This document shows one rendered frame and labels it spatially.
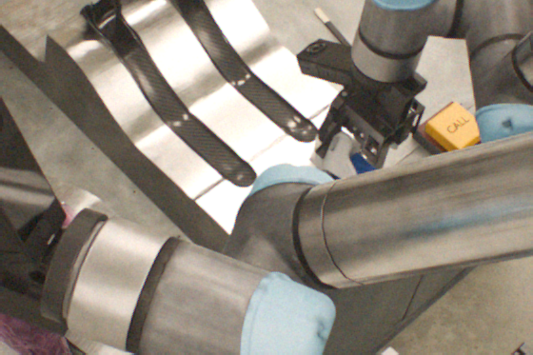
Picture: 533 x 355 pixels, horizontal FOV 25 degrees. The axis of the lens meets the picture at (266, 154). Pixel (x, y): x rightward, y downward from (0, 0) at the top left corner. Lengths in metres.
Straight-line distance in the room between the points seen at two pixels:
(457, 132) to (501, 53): 0.46
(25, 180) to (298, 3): 1.11
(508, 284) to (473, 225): 1.81
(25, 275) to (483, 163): 0.29
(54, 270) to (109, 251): 0.03
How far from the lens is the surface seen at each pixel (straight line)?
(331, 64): 1.37
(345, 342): 2.09
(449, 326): 2.45
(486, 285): 2.53
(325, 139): 1.39
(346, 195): 0.80
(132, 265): 0.71
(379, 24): 1.24
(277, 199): 0.86
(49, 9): 1.66
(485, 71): 1.19
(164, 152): 1.48
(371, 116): 1.35
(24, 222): 0.72
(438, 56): 1.76
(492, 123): 1.15
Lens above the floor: 2.08
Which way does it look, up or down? 53 degrees down
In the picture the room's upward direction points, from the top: 12 degrees clockwise
